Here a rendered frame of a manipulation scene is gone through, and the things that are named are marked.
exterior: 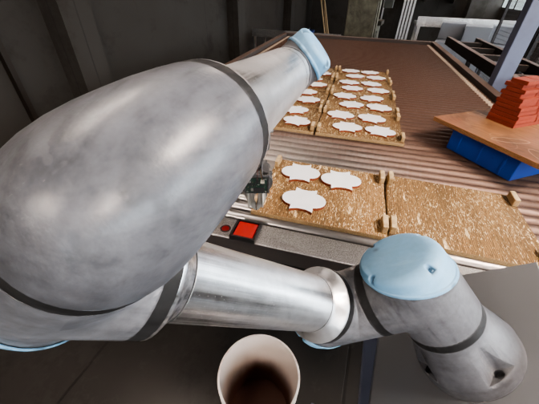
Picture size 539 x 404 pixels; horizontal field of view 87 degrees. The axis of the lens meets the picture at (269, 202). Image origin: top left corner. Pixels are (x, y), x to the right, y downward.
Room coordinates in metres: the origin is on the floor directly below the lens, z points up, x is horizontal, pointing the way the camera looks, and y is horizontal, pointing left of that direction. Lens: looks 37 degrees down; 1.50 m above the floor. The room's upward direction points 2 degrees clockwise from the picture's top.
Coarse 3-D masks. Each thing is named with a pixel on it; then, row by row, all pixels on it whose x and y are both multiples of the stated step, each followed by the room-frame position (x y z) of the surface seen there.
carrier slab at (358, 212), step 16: (288, 160) 1.01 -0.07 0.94; (320, 176) 0.89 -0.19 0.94; (368, 176) 0.90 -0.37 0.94; (272, 192) 0.78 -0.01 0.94; (320, 192) 0.79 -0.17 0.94; (336, 192) 0.79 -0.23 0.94; (352, 192) 0.80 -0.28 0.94; (368, 192) 0.80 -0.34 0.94; (272, 208) 0.70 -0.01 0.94; (288, 208) 0.70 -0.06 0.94; (336, 208) 0.70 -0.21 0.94; (352, 208) 0.71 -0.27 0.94; (368, 208) 0.71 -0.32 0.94; (384, 208) 0.71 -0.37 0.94; (320, 224) 0.63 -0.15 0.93; (336, 224) 0.63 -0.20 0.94; (352, 224) 0.63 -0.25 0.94; (368, 224) 0.63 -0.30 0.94
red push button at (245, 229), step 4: (240, 224) 0.62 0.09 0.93; (244, 224) 0.62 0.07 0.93; (248, 224) 0.62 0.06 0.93; (252, 224) 0.63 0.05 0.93; (256, 224) 0.63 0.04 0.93; (236, 228) 0.61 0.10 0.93; (240, 228) 0.61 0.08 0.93; (244, 228) 0.61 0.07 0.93; (248, 228) 0.61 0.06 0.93; (252, 228) 0.61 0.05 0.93; (256, 228) 0.61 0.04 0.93; (236, 232) 0.59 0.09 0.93; (240, 232) 0.59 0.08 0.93; (244, 232) 0.59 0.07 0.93; (248, 232) 0.59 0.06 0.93; (252, 232) 0.59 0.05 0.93; (248, 236) 0.57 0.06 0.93; (252, 236) 0.57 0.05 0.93
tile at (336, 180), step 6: (324, 174) 0.89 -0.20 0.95; (330, 174) 0.89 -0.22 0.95; (336, 174) 0.90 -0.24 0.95; (342, 174) 0.90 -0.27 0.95; (348, 174) 0.90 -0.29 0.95; (324, 180) 0.85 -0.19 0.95; (330, 180) 0.85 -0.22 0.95; (336, 180) 0.85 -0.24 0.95; (342, 180) 0.85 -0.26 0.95; (348, 180) 0.85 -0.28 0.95; (354, 180) 0.85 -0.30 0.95; (360, 180) 0.86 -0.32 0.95; (330, 186) 0.82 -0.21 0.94; (336, 186) 0.82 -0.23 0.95; (342, 186) 0.82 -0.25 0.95; (348, 186) 0.82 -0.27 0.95; (354, 186) 0.82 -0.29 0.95
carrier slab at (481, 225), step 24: (408, 192) 0.80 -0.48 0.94; (432, 192) 0.81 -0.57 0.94; (456, 192) 0.81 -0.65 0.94; (480, 192) 0.82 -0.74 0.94; (408, 216) 0.67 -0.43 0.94; (432, 216) 0.68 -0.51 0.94; (456, 216) 0.68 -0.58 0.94; (480, 216) 0.68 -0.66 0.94; (504, 216) 0.69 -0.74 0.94; (456, 240) 0.57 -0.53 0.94; (480, 240) 0.58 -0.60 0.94; (504, 240) 0.58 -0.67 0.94; (528, 240) 0.58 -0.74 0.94; (504, 264) 0.50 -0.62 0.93
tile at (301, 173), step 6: (282, 168) 0.93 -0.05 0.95; (288, 168) 0.93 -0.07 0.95; (294, 168) 0.93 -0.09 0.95; (300, 168) 0.93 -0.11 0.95; (306, 168) 0.93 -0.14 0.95; (312, 168) 0.93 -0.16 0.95; (282, 174) 0.90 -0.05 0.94; (288, 174) 0.89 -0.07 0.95; (294, 174) 0.89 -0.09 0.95; (300, 174) 0.89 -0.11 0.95; (306, 174) 0.89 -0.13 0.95; (312, 174) 0.89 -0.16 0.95; (318, 174) 0.89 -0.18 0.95; (294, 180) 0.86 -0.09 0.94; (300, 180) 0.85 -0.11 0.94; (306, 180) 0.85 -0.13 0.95; (312, 180) 0.86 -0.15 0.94
